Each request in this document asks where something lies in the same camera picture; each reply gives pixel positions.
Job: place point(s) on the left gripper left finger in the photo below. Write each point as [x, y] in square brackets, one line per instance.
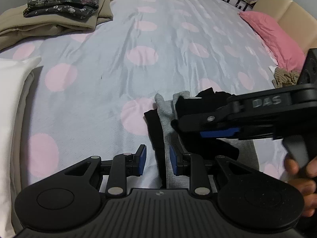
[120, 168]

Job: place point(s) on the white folded garment stack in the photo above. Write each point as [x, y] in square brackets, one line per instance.
[16, 81]

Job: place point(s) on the beige padded headboard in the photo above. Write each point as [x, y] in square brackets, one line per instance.
[293, 19]

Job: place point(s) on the grey and black garment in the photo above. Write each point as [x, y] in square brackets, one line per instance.
[164, 133]

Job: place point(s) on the polka dot bed sheet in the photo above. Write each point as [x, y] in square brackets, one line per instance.
[91, 90]

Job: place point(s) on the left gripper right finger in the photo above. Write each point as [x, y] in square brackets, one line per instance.
[190, 171]

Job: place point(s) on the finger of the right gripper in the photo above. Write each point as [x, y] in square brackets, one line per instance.
[218, 133]
[207, 101]

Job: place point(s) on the pink pillow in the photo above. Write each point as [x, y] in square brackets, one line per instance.
[289, 55]

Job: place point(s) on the olive folded garment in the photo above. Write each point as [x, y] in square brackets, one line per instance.
[15, 27]

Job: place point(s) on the black floral folded garment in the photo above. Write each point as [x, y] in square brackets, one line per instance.
[80, 9]

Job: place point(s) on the brown crumpled cloth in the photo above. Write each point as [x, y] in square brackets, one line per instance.
[283, 78]

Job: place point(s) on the right hand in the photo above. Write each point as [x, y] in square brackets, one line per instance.
[306, 186]

